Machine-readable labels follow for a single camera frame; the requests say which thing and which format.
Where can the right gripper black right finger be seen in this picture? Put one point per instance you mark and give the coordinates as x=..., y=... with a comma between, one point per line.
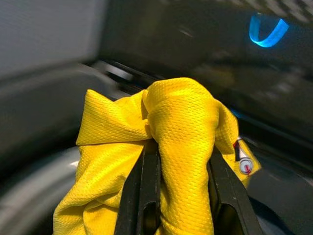
x=232, y=203

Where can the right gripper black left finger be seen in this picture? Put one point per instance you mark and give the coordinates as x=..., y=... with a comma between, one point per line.
x=144, y=186

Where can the yellow mesh sports jersey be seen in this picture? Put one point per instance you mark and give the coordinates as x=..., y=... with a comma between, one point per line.
x=181, y=122

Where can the grey top-load washing machine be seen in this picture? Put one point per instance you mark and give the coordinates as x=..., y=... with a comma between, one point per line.
x=36, y=115

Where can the dark washer lid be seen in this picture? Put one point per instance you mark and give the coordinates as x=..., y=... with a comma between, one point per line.
x=195, y=36

